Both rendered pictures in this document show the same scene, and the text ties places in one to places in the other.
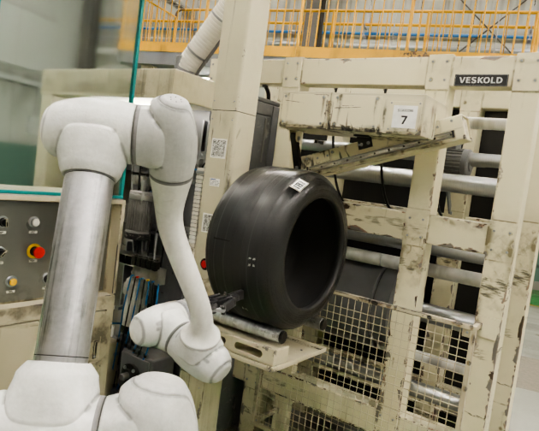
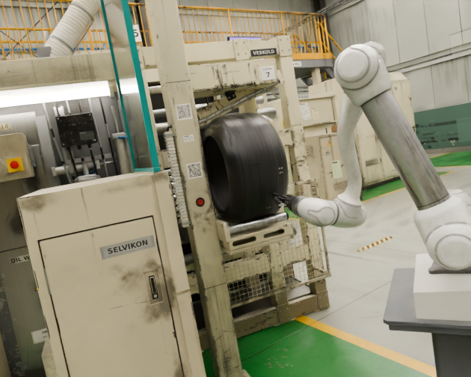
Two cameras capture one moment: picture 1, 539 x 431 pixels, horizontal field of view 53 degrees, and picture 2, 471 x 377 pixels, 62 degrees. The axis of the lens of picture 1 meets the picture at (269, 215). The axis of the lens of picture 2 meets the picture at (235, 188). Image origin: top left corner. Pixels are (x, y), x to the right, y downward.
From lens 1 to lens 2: 1.87 m
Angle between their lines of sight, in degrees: 54
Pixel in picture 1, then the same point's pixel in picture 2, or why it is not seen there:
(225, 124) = (184, 92)
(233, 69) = (178, 48)
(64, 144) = (382, 73)
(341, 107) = (227, 72)
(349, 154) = (223, 105)
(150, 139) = not seen: hidden behind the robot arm
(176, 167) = not seen: hidden behind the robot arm
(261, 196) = (261, 129)
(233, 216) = (255, 146)
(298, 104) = (194, 75)
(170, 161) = not seen: hidden behind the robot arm
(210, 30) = (80, 22)
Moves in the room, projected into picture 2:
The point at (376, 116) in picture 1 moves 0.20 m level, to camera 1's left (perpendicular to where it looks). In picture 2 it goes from (251, 75) to (232, 73)
